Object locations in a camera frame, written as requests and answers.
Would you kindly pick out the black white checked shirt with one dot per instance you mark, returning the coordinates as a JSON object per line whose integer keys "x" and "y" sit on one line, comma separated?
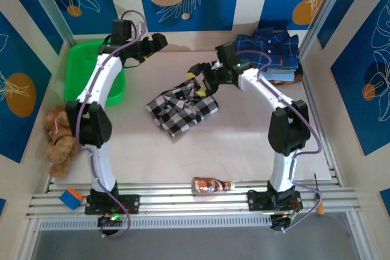
{"x": 179, "y": 111}

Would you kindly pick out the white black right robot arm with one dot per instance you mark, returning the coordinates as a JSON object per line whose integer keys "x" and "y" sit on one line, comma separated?
{"x": 265, "y": 89}

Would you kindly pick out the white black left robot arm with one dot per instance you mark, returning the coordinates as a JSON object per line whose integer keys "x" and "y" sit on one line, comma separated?
{"x": 100, "y": 80}

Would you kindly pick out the light blue folded shirt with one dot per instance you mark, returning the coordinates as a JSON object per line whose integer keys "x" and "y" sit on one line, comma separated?
{"x": 280, "y": 76}

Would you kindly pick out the navy blue plaid folded shirt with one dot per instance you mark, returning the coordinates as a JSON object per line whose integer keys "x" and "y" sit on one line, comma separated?
{"x": 274, "y": 47}

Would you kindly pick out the grey folded shirt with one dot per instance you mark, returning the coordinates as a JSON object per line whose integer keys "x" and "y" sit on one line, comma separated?
{"x": 283, "y": 69}

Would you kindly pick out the green plastic basket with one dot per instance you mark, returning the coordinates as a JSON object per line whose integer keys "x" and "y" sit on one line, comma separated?
{"x": 76, "y": 68}

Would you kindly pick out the brown drink bottle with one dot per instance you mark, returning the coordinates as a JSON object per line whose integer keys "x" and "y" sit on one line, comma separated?
{"x": 207, "y": 185}

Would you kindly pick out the brown teddy bear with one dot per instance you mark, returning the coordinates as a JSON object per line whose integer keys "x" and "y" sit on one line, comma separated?
{"x": 59, "y": 138}

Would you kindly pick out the black controller board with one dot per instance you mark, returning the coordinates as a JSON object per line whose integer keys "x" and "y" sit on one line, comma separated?
{"x": 281, "y": 222}
{"x": 108, "y": 220}

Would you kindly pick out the blue orange block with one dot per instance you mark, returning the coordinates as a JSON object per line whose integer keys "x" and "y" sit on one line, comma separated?
{"x": 70, "y": 199}

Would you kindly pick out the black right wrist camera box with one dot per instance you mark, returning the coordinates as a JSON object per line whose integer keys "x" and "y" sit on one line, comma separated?
{"x": 227, "y": 54}

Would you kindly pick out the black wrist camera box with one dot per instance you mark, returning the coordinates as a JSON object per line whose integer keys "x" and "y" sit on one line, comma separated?
{"x": 227, "y": 54}
{"x": 122, "y": 30}

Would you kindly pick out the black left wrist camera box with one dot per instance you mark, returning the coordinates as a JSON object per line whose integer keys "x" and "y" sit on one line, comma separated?
{"x": 122, "y": 30}

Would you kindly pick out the aluminium frame post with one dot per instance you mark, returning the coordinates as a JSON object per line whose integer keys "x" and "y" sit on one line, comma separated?
{"x": 323, "y": 13}
{"x": 48, "y": 7}

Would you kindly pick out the aluminium side rail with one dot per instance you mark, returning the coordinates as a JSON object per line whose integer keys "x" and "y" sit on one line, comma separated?
{"x": 323, "y": 126}

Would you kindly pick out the aluminium rail frame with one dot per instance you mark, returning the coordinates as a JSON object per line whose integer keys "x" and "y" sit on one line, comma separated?
{"x": 182, "y": 203}

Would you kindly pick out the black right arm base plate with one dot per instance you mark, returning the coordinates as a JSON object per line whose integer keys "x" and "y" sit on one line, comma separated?
{"x": 257, "y": 202}

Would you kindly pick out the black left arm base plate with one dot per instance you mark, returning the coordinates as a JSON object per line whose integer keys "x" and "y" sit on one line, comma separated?
{"x": 131, "y": 203}

